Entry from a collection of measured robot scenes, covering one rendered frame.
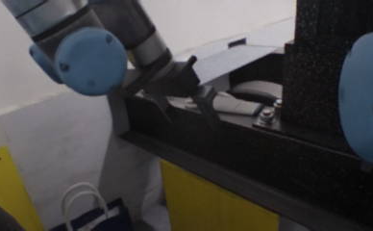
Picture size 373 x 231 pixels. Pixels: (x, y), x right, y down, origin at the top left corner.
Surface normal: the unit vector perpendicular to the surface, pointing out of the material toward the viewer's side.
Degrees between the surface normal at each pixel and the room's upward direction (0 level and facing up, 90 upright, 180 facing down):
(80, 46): 91
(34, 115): 90
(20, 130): 90
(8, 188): 87
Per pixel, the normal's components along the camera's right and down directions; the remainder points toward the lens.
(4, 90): 0.73, 0.22
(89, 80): 0.49, 0.33
